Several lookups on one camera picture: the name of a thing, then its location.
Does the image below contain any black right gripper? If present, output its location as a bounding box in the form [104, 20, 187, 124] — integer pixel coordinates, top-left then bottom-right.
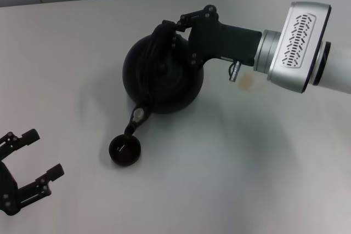
[158, 4, 263, 70]

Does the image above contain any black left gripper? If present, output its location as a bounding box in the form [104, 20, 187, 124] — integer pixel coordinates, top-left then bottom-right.
[0, 129, 65, 217]

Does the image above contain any black round teapot with handle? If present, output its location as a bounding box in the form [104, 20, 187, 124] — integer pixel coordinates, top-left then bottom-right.
[122, 21, 205, 139]

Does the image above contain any small black teacup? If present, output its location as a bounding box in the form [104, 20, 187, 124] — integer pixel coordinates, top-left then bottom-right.
[109, 134, 143, 167]

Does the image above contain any right gripper metal cable connector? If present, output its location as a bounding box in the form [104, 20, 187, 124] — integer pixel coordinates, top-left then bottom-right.
[228, 60, 242, 83]

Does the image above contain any silver vented wrist camera box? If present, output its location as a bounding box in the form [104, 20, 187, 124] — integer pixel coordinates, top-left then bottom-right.
[267, 1, 332, 94]

